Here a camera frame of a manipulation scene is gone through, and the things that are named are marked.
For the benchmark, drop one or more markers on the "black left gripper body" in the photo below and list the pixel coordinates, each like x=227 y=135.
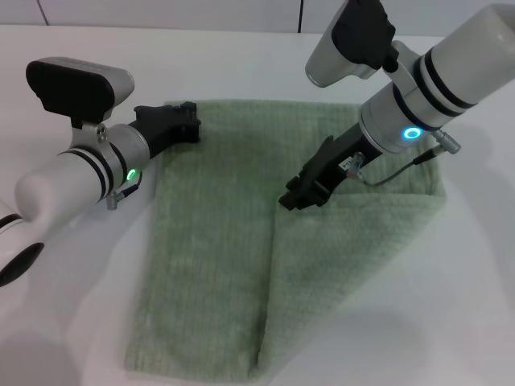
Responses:
x=161 y=126

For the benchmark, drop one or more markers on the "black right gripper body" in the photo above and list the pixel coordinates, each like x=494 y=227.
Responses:
x=346 y=154

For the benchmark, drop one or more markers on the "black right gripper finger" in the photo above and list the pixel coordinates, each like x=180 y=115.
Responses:
x=319 y=195
x=307 y=171

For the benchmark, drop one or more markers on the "green terry towel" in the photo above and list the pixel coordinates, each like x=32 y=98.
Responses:
x=221 y=241

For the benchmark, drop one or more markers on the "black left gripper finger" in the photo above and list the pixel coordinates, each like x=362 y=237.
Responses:
x=188 y=110
x=192 y=130

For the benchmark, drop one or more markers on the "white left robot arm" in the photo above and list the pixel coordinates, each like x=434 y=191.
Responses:
x=60 y=185

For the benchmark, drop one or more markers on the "left wrist camera housing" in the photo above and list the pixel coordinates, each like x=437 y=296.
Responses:
x=72 y=86

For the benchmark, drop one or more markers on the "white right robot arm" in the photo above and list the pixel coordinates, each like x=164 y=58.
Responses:
x=450 y=76

